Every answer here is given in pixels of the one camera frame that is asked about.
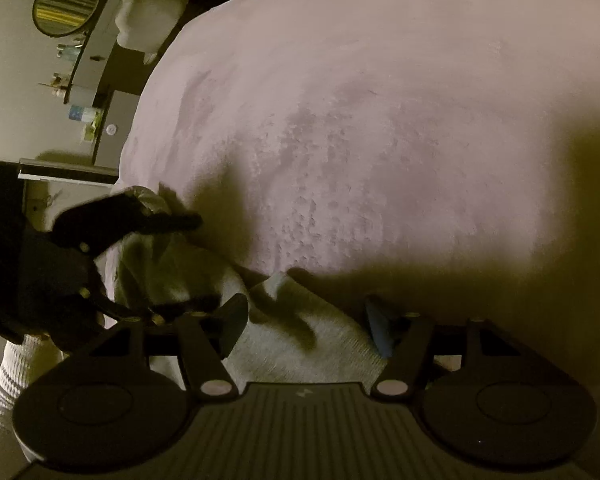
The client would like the pink blanket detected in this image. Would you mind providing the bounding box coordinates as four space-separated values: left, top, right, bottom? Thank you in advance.
102 0 600 391

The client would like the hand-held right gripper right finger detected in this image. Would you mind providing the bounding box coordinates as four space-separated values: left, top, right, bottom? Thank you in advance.
364 294 523 403

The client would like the dark dresser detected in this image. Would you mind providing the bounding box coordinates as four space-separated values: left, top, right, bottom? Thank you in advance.
55 0 148 171

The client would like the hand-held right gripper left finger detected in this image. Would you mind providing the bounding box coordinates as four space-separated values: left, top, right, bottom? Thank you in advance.
87 294 251 405

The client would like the oval mirror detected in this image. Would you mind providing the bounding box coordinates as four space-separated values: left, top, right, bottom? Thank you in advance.
32 0 102 37

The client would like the white cloth on dresser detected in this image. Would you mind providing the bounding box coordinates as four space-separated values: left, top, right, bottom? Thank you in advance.
114 0 193 63

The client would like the blue white bottle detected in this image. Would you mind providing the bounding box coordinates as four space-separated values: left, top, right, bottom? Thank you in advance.
69 104 101 124

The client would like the person's left forearm white sleeve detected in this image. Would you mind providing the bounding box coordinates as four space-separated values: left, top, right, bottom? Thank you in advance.
0 332 81 465

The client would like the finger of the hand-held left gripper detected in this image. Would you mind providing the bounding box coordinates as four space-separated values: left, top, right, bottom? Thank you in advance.
50 191 204 257
93 290 221 325

